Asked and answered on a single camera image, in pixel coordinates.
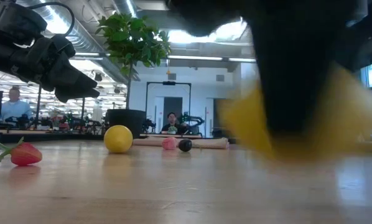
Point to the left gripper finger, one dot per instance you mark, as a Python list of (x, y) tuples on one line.
[(71, 95), (75, 79)]

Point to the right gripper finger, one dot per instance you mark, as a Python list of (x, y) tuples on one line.
[(298, 102)]

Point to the yellow toy lemon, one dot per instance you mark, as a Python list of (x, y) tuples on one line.
[(245, 124), (118, 139)]

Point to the red strawberry with green stem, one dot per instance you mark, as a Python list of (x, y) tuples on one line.
[(25, 154)]

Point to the pink toy fruit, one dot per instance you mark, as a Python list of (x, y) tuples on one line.
[(169, 143)]

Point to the dark purple plum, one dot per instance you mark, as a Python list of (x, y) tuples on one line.
[(185, 145)]

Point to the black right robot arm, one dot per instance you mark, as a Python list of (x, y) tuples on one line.
[(354, 18)]

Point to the background black robot arm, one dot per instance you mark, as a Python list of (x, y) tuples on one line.
[(149, 124), (192, 119)]

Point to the thin black pole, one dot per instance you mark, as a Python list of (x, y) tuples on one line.
[(39, 99), (84, 109)]

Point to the person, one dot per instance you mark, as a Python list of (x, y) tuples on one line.
[(15, 109), (172, 118)]

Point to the long ceiling light strip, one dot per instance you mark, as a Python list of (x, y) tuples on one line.
[(192, 58), (242, 59)]

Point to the green plant in black pot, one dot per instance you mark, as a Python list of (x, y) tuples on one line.
[(133, 40)]

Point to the beige folded cloth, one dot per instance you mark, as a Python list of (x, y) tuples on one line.
[(211, 143)]

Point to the dark grey door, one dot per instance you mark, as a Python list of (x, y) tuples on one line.
[(172, 104)]

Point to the small green plant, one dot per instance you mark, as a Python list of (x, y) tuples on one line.
[(172, 129)]

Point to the black aluminium table frame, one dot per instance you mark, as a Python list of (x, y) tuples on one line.
[(64, 137)]

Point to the silver round ventilation duct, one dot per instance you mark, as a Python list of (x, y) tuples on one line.
[(80, 34), (123, 6)]

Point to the small grey wall vent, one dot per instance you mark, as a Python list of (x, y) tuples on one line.
[(172, 76), (220, 77)]

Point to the black metal gantry frame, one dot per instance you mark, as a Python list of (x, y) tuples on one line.
[(169, 83)]

